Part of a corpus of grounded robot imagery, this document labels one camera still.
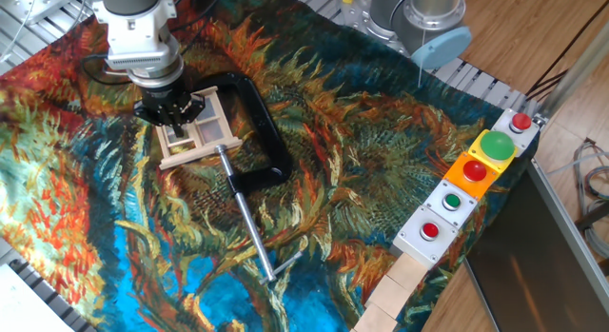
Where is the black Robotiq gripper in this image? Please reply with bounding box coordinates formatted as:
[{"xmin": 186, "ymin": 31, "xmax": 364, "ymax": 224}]
[{"xmin": 132, "ymin": 82, "xmax": 206, "ymax": 137}]

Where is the small wooden sliding window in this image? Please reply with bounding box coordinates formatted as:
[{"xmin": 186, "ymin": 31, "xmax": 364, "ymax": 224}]
[{"xmin": 155, "ymin": 86, "xmax": 244, "ymax": 171}]

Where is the black C-clamp with silver screw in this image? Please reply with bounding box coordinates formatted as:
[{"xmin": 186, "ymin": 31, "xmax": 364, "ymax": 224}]
[{"xmin": 189, "ymin": 70, "xmax": 305, "ymax": 286}]

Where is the silver metal plate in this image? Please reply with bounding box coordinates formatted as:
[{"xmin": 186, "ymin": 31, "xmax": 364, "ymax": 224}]
[{"xmin": 0, "ymin": 0, "xmax": 85, "ymax": 27}]

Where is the sunflower painting print cloth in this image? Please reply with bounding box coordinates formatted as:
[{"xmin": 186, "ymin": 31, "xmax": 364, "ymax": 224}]
[{"xmin": 0, "ymin": 0, "xmax": 541, "ymax": 332}]

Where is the white board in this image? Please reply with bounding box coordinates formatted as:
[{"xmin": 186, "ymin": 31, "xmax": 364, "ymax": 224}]
[{"xmin": 0, "ymin": 263, "xmax": 75, "ymax": 332}]

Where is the grey box flat red button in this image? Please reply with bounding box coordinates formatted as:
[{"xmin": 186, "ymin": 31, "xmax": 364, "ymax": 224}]
[{"xmin": 392, "ymin": 204, "xmax": 461, "ymax": 270}]

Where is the pale wooden block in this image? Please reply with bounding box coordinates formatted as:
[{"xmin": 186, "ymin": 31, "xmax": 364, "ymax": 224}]
[
  {"xmin": 385, "ymin": 252, "xmax": 429, "ymax": 291},
  {"xmin": 364, "ymin": 273, "xmax": 411, "ymax": 320},
  {"xmin": 351, "ymin": 302, "xmax": 399, "ymax": 332}
]

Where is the grey box green button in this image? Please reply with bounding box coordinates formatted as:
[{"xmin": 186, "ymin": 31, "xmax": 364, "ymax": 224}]
[{"xmin": 422, "ymin": 178, "xmax": 480, "ymax": 228}]

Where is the orange box red button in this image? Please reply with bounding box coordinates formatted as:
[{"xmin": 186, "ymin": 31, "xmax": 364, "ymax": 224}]
[{"xmin": 442, "ymin": 150, "xmax": 501, "ymax": 201}]

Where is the yellow box big green button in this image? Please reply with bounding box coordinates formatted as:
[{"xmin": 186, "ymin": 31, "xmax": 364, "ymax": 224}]
[{"xmin": 468, "ymin": 128, "xmax": 519, "ymax": 174}]

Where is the grey box raised red button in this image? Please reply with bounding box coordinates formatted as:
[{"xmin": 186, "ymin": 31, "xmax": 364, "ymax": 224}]
[{"xmin": 489, "ymin": 107, "xmax": 541, "ymax": 158}]

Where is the dark glossy panel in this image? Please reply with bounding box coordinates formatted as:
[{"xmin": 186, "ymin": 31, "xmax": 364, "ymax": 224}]
[{"xmin": 464, "ymin": 160, "xmax": 609, "ymax": 332}]

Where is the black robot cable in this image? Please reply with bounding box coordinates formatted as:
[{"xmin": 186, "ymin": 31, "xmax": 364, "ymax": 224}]
[{"xmin": 79, "ymin": 0, "xmax": 225, "ymax": 86}]

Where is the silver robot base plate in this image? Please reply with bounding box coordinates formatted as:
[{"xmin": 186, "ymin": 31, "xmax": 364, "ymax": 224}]
[{"xmin": 332, "ymin": 0, "xmax": 422, "ymax": 60}]

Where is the black floor cable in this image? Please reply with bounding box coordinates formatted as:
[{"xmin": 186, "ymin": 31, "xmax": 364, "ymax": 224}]
[{"xmin": 524, "ymin": 0, "xmax": 609, "ymax": 101}]

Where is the aluminium frame post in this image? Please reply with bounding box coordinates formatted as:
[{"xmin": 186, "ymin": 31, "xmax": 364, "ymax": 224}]
[{"xmin": 537, "ymin": 31, "xmax": 609, "ymax": 120}]

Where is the aluminium table edge rail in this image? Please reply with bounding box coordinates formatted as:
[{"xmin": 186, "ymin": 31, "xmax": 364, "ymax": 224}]
[{"xmin": 525, "ymin": 158, "xmax": 609, "ymax": 300}]

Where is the grey cable bundle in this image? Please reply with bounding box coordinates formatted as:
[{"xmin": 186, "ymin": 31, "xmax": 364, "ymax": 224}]
[{"xmin": 546, "ymin": 137, "xmax": 609, "ymax": 260}]

